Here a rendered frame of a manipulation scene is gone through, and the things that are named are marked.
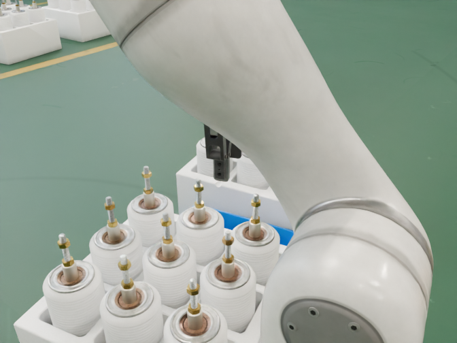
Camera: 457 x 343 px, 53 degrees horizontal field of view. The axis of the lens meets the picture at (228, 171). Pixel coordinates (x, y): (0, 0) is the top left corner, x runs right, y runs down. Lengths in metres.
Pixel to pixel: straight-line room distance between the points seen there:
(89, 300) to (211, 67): 0.62
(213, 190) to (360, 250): 0.92
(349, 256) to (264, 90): 0.10
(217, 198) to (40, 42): 2.06
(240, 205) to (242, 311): 0.41
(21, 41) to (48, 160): 1.32
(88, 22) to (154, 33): 3.03
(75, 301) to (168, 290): 0.16
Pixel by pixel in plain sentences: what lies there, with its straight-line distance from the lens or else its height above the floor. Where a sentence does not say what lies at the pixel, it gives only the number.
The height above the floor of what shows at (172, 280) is 0.23.
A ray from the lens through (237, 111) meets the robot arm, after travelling 0.26.
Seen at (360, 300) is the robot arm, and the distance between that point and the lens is 0.25.
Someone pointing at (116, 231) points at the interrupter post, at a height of 0.27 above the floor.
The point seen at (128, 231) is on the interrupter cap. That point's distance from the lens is 0.89.
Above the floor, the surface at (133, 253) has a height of 0.24.
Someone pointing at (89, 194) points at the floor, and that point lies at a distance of 1.50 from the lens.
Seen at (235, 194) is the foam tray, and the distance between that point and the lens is 1.14.
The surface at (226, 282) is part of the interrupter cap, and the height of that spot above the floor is 0.25.
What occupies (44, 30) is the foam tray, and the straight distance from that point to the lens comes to 3.04.
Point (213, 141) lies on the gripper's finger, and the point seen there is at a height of 0.53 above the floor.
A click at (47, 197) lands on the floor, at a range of 1.53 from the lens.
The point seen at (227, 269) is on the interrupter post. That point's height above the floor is 0.27.
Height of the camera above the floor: 0.79
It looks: 31 degrees down
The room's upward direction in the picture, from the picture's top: straight up
